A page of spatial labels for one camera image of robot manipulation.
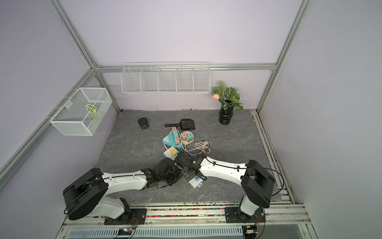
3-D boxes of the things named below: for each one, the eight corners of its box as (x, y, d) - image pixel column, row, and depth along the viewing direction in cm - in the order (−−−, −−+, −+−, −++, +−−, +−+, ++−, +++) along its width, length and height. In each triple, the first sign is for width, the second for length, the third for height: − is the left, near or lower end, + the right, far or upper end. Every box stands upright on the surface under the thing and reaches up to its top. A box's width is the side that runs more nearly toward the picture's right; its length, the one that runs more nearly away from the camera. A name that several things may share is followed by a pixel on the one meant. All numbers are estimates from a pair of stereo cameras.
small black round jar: (137, 126, 114) (135, 122, 110) (143, 120, 118) (141, 116, 114) (145, 130, 112) (144, 125, 108) (151, 123, 116) (150, 119, 112)
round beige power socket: (183, 145, 102) (183, 140, 96) (179, 134, 108) (178, 129, 102) (194, 142, 103) (194, 136, 98) (189, 131, 109) (189, 125, 104)
